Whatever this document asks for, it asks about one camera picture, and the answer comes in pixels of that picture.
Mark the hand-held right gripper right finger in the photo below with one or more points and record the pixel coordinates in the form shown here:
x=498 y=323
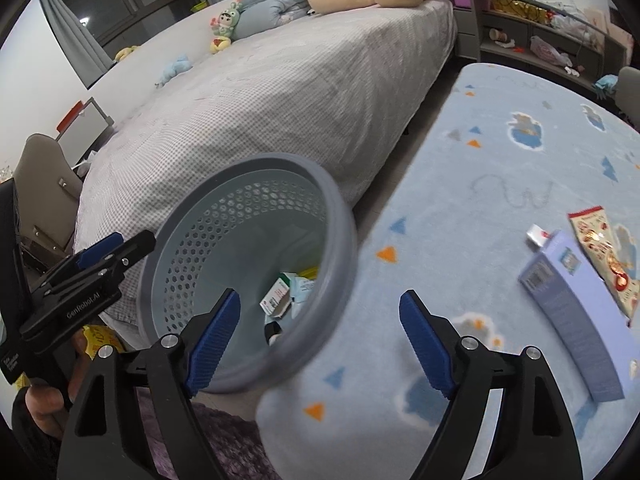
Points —
x=425 y=345

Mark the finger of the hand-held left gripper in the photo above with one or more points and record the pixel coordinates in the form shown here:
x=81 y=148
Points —
x=100 y=250
x=135 y=250

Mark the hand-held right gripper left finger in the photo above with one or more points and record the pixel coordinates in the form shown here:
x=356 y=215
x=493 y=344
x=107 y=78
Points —
x=215 y=340

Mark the green white carton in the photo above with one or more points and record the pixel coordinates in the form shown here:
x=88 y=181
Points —
x=277 y=295

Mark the grey perforated plastic basket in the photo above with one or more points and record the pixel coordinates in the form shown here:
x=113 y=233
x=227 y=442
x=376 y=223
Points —
x=210 y=220

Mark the torn pale blue carton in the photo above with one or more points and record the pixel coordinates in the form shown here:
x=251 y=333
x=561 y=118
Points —
x=304 y=289

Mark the lavender cardboard box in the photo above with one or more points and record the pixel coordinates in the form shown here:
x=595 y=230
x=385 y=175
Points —
x=575 y=320

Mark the small red white packet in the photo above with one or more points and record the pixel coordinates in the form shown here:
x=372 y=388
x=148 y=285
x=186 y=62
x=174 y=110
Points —
x=537 y=236

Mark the red patterned snack wrapper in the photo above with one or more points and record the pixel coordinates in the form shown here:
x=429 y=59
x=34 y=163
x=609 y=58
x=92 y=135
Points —
x=600 y=245

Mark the person's left hand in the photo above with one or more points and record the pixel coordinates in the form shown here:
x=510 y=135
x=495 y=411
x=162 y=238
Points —
x=55 y=405

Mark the beige chair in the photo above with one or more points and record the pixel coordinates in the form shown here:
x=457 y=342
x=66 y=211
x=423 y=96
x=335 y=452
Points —
x=45 y=175

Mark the white red box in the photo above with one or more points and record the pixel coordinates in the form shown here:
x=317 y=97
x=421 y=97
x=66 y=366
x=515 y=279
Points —
x=82 y=130

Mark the pale blue plush toy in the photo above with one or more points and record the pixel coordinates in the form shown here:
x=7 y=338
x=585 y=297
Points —
x=175 y=67

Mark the yellow plush toy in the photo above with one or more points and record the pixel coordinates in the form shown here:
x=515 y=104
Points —
x=126 y=53

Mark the grey bed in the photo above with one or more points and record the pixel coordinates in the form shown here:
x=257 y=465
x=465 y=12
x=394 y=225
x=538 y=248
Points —
x=275 y=95

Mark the grey curtain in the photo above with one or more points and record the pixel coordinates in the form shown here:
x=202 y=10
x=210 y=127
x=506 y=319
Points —
x=75 y=35

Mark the small green hooded doll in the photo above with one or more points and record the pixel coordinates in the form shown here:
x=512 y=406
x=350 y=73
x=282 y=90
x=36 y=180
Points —
x=225 y=27

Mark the dark window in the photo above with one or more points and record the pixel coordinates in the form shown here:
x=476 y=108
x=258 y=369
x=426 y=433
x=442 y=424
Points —
x=130 y=0

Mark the small green toy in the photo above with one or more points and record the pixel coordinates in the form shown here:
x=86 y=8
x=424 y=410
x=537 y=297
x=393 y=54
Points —
x=199 y=5

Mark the grey shelf unit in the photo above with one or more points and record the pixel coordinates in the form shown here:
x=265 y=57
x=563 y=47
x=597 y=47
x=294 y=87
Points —
x=520 y=56

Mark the light blue cloth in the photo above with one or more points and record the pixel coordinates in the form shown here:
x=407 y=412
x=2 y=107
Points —
x=606 y=84

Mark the brown paper cup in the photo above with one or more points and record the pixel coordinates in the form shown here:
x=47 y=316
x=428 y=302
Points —
x=499 y=35

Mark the pink plastic bag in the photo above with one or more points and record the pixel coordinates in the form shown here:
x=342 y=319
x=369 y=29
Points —
x=547 y=50

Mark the grey chair back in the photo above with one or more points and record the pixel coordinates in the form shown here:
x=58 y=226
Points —
x=630 y=95

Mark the gold foil packet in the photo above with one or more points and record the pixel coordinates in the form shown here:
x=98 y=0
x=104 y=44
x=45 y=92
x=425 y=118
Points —
x=520 y=9

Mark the white plastic bag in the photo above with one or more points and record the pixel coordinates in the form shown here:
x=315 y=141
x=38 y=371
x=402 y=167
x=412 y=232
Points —
x=570 y=22

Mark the pink paper bags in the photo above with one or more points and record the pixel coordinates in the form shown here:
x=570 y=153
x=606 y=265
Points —
x=612 y=30

